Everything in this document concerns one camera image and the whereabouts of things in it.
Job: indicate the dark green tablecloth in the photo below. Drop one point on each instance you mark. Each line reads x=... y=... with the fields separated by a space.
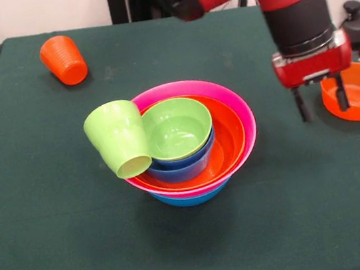
x=62 y=225

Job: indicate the small green bowl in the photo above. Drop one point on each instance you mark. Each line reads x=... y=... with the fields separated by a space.
x=176 y=132

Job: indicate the small light blue bowl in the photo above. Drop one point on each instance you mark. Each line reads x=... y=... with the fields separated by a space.
x=182 y=174

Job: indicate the large blue bowl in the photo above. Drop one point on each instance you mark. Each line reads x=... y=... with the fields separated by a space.
x=189 y=201

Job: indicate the large pink bowl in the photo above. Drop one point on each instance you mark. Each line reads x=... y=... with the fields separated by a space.
x=227 y=91

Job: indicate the green cup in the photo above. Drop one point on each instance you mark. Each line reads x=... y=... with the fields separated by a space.
x=120 y=136

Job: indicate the orange cup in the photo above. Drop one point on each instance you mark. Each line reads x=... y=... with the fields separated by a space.
x=65 y=60

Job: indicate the small dark blue bowl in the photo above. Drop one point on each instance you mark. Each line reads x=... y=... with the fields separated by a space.
x=199 y=154

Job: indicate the large orange bowl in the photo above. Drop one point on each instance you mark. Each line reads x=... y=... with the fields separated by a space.
x=230 y=138

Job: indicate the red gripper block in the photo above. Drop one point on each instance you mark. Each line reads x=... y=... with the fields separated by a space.
x=314 y=64

